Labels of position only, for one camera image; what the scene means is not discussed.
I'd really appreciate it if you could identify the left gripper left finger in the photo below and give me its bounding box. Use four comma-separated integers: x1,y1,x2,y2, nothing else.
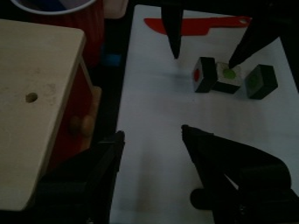
33,129,127,224

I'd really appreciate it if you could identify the wooden plate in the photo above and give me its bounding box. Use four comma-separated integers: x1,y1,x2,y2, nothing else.
103,0,129,19

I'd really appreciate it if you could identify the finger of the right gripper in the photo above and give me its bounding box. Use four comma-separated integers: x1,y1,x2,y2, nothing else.
227,11,284,70
160,3,185,60

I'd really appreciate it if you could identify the red plastic cup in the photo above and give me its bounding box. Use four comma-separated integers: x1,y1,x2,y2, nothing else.
9,0,107,69

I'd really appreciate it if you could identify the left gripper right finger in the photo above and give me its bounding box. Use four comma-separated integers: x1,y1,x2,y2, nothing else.
180,124,299,224

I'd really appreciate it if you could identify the sushi piece red centre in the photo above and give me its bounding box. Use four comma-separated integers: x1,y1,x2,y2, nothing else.
191,56,219,94

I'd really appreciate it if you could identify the sushi piece green centre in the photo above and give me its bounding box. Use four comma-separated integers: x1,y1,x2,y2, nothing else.
244,64,279,101
211,61,243,95

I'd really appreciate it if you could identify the white cutting board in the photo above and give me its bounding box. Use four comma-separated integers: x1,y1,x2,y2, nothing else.
108,3,299,224

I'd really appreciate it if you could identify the red wooden knob box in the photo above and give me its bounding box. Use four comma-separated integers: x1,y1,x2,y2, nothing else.
0,18,103,213

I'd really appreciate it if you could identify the red toy knife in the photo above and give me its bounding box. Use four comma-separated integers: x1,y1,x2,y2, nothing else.
144,16,252,37

